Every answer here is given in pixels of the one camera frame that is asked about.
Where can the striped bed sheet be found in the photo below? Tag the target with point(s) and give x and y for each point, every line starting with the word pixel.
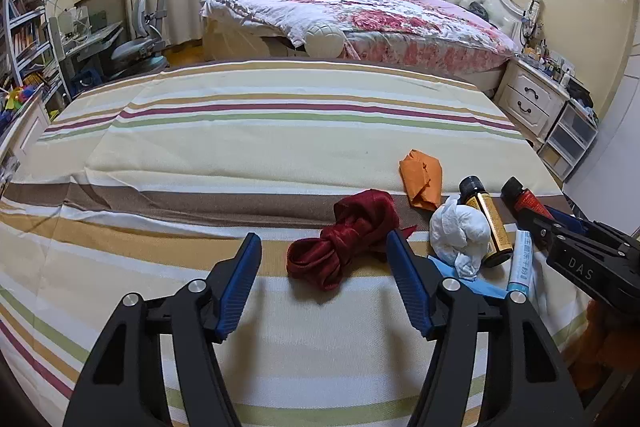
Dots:
pixel 144 184

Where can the white teal tube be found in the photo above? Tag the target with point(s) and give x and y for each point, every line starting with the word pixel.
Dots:
pixel 521 268

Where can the dark red velvet ribbon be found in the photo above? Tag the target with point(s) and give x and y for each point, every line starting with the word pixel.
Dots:
pixel 362 223

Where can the floral pink quilt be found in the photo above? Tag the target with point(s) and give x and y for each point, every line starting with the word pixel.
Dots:
pixel 433 35

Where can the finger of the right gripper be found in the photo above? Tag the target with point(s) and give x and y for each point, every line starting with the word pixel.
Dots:
pixel 542 228
pixel 571 223

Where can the grey desk chair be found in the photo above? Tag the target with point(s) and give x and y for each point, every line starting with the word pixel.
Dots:
pixel 143 55

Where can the blue face mask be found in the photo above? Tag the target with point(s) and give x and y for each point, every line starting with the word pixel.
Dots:
pixel 478 286

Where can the white sliding wardrobe door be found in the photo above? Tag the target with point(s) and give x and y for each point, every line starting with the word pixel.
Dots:
pixel 605 186

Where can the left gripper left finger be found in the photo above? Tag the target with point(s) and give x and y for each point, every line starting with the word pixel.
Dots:
pixel 122 381

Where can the black gold-label bottle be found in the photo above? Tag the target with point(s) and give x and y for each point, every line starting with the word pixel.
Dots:
pixel 473 193

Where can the white nightstand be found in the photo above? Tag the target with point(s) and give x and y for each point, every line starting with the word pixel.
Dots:
pixel 530 99

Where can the grey study desk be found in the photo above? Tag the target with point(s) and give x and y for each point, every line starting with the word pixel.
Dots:
pixel 75 40

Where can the orange paper bag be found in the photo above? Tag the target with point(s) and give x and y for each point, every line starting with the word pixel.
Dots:
pixel 421 175

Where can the white bookshelf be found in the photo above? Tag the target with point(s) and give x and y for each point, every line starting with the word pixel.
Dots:
pixel 27 51

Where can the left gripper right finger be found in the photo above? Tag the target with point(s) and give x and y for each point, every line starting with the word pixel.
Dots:
pixel 526 382

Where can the plastic drawer unit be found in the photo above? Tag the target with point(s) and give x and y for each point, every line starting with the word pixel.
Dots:
pixel 568 140

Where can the red black-capped bottle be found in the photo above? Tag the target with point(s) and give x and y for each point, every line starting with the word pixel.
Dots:
pixel 518 198

